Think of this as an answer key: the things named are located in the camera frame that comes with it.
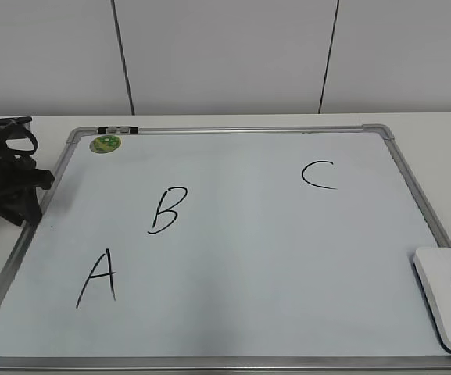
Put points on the grey framed whiteboard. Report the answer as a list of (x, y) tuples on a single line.
[(247, 249)]

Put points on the round green magnet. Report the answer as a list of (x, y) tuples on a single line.
[(105, 144)]

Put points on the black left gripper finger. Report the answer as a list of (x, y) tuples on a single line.
[(37, 178), (21, 206)]

